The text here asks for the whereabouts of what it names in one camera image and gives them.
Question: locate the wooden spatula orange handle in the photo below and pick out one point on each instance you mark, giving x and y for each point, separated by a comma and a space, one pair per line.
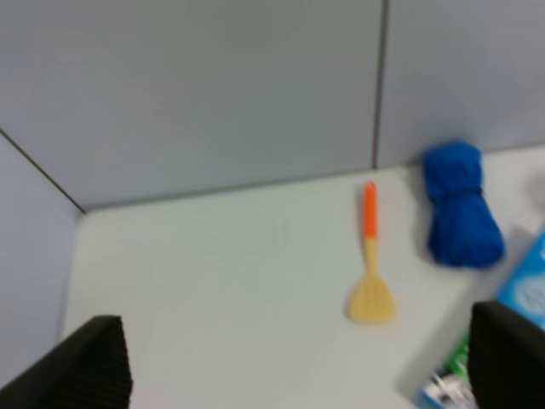
370, 302

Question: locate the rolled blue cloth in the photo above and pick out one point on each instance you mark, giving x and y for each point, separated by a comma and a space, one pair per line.
463, 233

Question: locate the Darlie toothpaste box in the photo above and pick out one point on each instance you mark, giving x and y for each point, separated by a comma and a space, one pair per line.
523, 292

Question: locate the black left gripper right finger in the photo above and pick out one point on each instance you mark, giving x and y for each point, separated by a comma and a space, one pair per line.
506, 358

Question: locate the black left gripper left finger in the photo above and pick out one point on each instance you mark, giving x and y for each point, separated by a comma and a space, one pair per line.
88, 369

